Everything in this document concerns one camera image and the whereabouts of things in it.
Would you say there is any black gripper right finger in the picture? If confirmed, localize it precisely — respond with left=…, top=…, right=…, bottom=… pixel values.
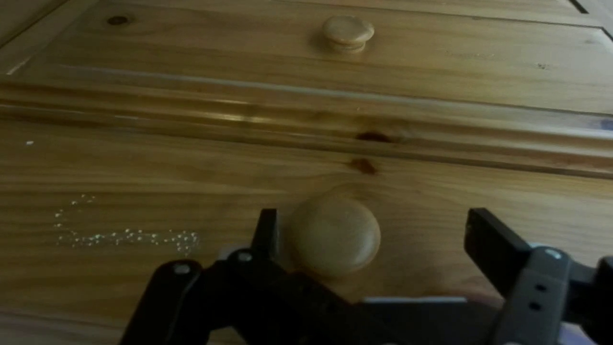
left=464, top=207, right=613, bottom=345

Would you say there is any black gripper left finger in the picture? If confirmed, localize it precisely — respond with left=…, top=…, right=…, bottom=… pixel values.
left=121, top=207, right=399, bottom=345

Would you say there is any wide pine drawer with knob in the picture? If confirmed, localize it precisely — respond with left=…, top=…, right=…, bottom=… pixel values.
left=0, top=0, right=613, bottom=117
left=0, top=121, right=613, bottom=345

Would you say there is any pine wood dresser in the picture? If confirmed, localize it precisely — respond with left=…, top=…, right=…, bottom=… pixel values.
left=0, top=0, right=613, bottom=180

